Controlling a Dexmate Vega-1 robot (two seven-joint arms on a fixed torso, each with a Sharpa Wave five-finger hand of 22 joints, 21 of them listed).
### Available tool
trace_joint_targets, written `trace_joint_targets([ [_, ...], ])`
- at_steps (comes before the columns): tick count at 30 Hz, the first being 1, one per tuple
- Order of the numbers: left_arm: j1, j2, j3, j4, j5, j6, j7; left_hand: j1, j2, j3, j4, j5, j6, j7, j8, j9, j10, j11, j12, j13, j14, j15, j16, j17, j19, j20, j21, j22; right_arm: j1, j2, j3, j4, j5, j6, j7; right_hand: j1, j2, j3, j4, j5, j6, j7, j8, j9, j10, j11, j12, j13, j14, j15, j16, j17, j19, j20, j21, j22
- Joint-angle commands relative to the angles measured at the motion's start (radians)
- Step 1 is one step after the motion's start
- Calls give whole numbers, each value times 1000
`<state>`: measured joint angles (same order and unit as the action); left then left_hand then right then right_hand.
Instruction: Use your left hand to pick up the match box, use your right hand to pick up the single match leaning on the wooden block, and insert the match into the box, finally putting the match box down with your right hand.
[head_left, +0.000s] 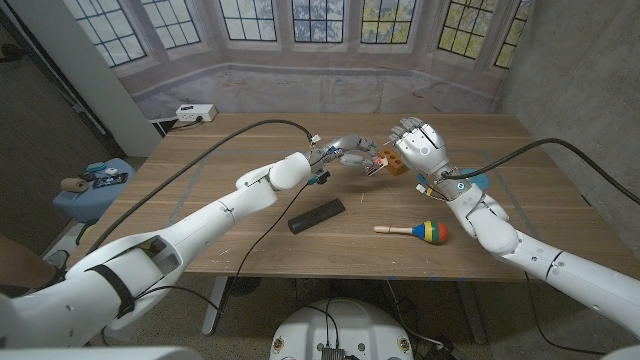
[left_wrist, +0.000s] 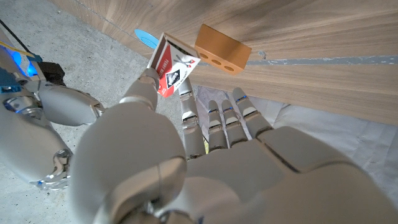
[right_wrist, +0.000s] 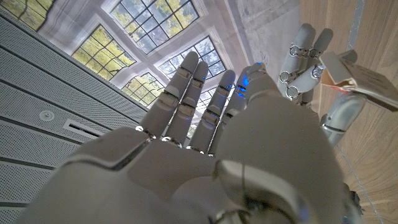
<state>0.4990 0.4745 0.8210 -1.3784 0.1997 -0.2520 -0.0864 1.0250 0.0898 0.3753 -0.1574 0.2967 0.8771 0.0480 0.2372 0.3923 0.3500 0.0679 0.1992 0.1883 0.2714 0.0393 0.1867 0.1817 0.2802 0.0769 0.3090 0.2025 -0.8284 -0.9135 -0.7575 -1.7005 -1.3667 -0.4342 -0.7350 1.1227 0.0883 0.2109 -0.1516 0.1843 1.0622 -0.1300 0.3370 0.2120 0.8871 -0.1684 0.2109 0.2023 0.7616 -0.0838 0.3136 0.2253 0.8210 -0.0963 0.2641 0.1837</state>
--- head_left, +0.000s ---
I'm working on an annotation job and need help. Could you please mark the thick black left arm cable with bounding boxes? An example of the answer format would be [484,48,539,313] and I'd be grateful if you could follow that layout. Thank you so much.
[85,118,316,256]

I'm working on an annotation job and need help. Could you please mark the teal round disc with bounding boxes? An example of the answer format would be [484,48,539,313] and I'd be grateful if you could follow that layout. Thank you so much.
[459,167,493,192]

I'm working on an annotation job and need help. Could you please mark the white power strip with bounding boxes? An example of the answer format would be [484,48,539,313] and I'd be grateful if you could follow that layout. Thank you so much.
[174,103,219,124]

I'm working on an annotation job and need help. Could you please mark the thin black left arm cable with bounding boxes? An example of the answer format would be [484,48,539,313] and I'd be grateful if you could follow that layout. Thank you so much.
[99,180,312,347]

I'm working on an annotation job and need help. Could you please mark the white pillar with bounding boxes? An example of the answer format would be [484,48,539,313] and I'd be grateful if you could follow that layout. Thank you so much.
[7,0,164,159]

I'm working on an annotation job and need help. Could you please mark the thin dark right arm cable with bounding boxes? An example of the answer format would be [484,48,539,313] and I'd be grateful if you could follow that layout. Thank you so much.
[523,272,609,357]

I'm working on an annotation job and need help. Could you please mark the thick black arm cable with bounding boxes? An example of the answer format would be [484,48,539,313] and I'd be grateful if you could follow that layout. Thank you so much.
[85,118,316,256]
[439,137,640,207]

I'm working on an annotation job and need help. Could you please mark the red and white match box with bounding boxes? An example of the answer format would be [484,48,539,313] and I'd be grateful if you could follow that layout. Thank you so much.
[364,154,392,178]

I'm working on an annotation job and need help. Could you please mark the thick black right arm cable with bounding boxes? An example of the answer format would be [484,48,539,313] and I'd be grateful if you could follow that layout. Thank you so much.
[439,137,640,207]

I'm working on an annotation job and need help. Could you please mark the white table leg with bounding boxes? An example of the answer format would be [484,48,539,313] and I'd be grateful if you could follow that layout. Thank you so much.
[201,275,230,337]

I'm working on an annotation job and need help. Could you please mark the colourful wooden maraca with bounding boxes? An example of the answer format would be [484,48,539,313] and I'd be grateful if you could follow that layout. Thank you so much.
[372,219,450,246]

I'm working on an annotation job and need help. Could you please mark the black power strip cord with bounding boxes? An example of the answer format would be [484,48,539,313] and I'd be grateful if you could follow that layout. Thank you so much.
[148,115,205,136]

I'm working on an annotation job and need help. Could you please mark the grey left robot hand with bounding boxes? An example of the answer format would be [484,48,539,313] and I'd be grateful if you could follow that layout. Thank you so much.
[310,133,387,174]

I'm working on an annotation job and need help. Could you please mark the grey table leg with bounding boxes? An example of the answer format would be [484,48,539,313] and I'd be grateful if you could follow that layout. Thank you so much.
[454,280,489,346]

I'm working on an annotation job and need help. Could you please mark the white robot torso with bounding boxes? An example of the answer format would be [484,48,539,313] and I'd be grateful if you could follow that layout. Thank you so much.
[269,298,416,360]

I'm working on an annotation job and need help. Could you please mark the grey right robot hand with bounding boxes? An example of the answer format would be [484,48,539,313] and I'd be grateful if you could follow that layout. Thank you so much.
[388,116,475,202]

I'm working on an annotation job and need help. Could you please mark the printed window backdrop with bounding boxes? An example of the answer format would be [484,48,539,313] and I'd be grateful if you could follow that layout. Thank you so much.
[62,0,534,121]

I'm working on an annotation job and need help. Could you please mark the black rectangular bar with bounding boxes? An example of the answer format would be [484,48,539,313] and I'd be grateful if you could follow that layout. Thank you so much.
[287,197,347,236]

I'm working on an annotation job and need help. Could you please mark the person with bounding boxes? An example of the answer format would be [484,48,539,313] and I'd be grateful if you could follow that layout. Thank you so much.
[0,233,71,299]

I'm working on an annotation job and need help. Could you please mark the orange wooden block with holes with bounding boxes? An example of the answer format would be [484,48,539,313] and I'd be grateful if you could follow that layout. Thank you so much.
[377,148,410,177]

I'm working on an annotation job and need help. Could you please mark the blue stool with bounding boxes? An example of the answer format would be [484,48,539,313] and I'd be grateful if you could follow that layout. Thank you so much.
[51,157,138,246]

